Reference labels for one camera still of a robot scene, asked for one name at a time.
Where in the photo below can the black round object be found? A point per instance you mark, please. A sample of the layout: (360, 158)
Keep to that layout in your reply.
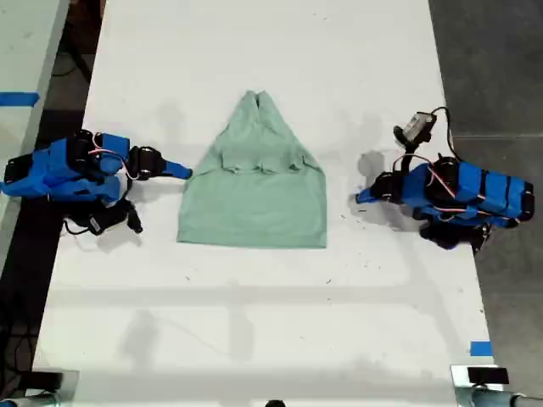
(275, 403)

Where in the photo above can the long blue tape strip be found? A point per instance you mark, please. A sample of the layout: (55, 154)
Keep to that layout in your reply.
(19, 98)

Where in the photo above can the grey gripper camera box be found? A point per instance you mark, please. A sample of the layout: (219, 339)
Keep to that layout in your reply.
(415, 127)

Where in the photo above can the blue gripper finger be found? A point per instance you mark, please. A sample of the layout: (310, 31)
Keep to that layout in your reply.
(367, 196)

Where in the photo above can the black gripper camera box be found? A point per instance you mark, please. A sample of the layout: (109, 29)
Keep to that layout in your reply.
(110, 218)

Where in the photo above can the short blue tape piece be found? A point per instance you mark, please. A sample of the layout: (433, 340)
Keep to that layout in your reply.
(481, 348)

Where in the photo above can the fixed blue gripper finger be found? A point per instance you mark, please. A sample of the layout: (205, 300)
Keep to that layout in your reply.
(178, 171)

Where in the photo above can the white side table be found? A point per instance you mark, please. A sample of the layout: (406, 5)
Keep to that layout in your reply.
(21, 55)

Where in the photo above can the blue and black arm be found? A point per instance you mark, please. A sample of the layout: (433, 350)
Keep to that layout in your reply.
(479, 191)
(59, 169)

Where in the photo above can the pale green T-shirt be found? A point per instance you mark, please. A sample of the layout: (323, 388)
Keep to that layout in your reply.
(254, 203)

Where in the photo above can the small black box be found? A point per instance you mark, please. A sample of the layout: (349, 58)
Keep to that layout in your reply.
(40, 378)
(488, 375)

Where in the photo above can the grey metal pipe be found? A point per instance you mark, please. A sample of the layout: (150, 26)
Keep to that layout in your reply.
(25, 400)
(496, 398)

